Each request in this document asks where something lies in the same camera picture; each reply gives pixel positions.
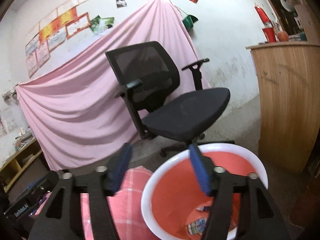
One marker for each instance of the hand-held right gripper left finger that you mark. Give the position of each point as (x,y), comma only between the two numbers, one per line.
(120,170)

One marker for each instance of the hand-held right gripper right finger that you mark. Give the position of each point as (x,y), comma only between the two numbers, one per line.
(200,172)

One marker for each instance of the red bin with white rim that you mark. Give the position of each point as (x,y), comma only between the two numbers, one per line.
(175,187)

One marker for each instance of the green snack packet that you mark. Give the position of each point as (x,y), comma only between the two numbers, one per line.
(197,226)

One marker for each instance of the wooden shelf unit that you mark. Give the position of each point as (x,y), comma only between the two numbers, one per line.
(12,162)

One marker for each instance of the black mesh office chair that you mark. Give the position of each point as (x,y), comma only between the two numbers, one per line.
(187,115)

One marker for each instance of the stack of books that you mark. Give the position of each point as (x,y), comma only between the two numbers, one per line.
(23,140)

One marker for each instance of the pink hanging sheet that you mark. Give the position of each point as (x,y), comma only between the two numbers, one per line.
(75,105)

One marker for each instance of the wooden cabinet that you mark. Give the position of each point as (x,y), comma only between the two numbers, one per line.
(287,92)

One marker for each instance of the green hanging bag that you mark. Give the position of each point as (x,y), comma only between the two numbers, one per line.
(190,22)

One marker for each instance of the red cup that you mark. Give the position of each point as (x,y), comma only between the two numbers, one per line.
(269,34)

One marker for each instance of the orange fruit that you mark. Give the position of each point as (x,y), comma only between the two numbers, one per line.
(283,36)

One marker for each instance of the red hanging ornament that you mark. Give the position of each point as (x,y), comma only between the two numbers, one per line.
(262,15)

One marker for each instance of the brown wooden door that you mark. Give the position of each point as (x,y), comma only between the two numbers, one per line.
(282,12)

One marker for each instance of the white wall calendar sheets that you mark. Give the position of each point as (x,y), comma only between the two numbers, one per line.
(6,122)

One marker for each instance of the metal wall rack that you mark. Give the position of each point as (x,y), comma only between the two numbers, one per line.
(10,95)

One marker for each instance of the green wall photo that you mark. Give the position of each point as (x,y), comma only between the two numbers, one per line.
(108,26)
(96,24)

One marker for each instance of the group of wall certificates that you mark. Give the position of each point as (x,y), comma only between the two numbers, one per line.
(62,20)

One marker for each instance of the small black-and-white wall picture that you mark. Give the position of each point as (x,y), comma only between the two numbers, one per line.
(121,2)

